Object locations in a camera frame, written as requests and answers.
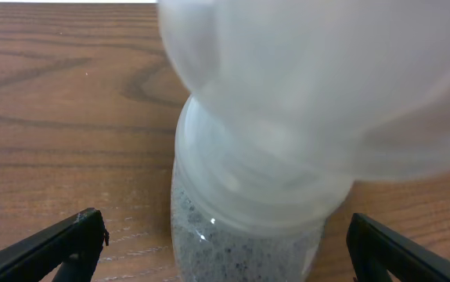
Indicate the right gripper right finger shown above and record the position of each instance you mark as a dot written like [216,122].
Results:
[379,254]

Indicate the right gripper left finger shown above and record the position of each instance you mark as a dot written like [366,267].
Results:
[72,247]

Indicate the clear pump sanitizer bottle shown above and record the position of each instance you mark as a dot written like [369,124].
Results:
[290,103]

